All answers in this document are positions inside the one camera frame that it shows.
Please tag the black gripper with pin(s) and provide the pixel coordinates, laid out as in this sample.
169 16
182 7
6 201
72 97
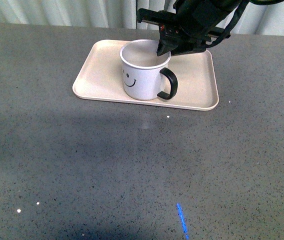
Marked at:
193 23

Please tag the white smiley mug black handle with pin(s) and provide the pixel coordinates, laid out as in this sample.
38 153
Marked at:
145 75

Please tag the beige rectangular tray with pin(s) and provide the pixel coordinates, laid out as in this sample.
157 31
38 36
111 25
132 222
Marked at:
100 79

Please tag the pale grey curtain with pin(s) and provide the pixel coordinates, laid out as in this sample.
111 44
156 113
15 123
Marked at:
256 19

